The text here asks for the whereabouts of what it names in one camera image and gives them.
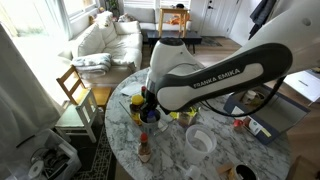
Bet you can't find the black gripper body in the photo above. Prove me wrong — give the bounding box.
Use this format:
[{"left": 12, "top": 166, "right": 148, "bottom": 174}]
[{"left": 142, "top": 90, "right": 157, "bottom": 114}]

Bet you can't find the silver metal cup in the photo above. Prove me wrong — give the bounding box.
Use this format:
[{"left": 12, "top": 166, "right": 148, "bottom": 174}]
[{"left": 140, "top": 110, "right": 160, "bottom": 134}]

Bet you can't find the small blue-capped white bottle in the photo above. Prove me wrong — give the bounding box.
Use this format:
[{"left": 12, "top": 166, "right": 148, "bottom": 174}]
[{"left": 147, "top": 111, "right": 156, "bottom": 123}]

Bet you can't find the translucent white plastic cup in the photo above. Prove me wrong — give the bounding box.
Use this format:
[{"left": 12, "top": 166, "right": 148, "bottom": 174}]
[{"left": 184, "top": 125, "right": 217, "bottom": 164}]

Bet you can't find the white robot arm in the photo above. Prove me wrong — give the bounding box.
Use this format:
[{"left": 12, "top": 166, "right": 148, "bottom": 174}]
[{"left": 146, "top": 0, "right": 320, "bottom": 113}]

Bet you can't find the red-capped green bottle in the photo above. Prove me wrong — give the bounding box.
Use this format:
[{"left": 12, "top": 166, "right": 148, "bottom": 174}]
[{"left": 141, "top": 86, "right": 147, "bottom": 98}]

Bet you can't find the red-capped hot sauce bottle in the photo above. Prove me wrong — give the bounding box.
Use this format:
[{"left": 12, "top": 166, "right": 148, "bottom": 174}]
[{"left": 138, "top": 132, "right": 151, "bottom": 163}]

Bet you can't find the white label bottle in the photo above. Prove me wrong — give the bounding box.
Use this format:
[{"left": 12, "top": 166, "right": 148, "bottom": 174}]
[{"left": 249, "top": 119, "right": 263, "bottom": 136}]

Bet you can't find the yellow-lidded brown jar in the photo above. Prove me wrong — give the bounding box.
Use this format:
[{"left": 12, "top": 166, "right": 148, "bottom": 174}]
[{"left": 130, "top": 94, "right": 144, "bottom": 125}]

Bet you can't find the white paper sheet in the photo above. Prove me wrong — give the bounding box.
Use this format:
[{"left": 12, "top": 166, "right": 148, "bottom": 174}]
[{"left": 121, "top": 82, "right": 142, "bottom": 96}]

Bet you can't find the small snack package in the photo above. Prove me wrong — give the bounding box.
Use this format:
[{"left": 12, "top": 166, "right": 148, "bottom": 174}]
[{"left": 177, "top": 112, "right": 195, "bottom": 127}]

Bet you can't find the folded grey blanket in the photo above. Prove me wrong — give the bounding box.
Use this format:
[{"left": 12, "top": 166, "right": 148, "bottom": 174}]
[{"left": 71, "top": 53, "right": 112, "bottom": 74}]

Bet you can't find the white sofa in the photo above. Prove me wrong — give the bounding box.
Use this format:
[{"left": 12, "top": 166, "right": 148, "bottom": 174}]
[{"left": 59, "top": 11, "right": 143, "bottom": 87}]

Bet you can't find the black coffee table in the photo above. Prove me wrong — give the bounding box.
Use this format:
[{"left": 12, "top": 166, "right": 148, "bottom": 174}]
[{"left": 146, "top": 30, "right": 202, "bottom": 51}]

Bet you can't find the white small chair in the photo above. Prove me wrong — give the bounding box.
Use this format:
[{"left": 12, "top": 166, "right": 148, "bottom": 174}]
[{"left": 55, "top": 89, "right": 102, "bottom": 143}]

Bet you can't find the wooden chair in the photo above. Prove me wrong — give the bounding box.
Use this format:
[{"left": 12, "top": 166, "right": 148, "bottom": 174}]
[{"left": 56, "top": 66, "right": 112, "bottom": 109}]

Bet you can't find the red small item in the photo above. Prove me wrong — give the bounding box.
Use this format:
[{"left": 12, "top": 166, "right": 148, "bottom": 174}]
[{"left": 233, "top": 119, "right": 244, "bottom": 129}]

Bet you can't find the wooden stool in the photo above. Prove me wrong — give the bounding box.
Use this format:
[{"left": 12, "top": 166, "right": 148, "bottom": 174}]
[{"left": 158, "top": 6, "right": 188, "bottom": 37}]

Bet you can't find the white-lidded jar in box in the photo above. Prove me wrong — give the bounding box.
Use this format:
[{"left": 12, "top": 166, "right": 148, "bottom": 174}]
[{"left": 242, "top": 90, "right": 256, "bottom": 104}]

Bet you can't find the bowl in box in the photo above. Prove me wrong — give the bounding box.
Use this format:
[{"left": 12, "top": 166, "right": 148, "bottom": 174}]
[{"left": 250, "top": 92, "right": 265, "bottom": 107}]

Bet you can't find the white storage bin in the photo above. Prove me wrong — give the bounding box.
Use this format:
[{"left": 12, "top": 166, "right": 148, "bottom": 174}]
[{"left": 4, "top": 129, "right": 82, "bottom": 180}]

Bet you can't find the navy blue cardboard box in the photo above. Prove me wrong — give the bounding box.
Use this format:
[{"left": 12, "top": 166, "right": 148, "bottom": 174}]
[{"left": 223, "top": 85, "right": 310, "bottom": 145}]

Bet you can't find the hanging dark jacket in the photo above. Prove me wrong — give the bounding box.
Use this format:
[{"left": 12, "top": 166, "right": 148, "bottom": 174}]
[{"left": 249, "top": 0, "right": 276, "bottom": 39}]

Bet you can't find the white tv cabinet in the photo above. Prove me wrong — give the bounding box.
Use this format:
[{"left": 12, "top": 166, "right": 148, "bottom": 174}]
[{"left": 284, "top": 70, "right": 320, "bottom": 103}]

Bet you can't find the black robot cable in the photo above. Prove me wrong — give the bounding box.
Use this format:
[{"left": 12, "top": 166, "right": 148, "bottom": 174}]
[{"left": 199, "top": 76, "right": 287, "bottom": 118}]

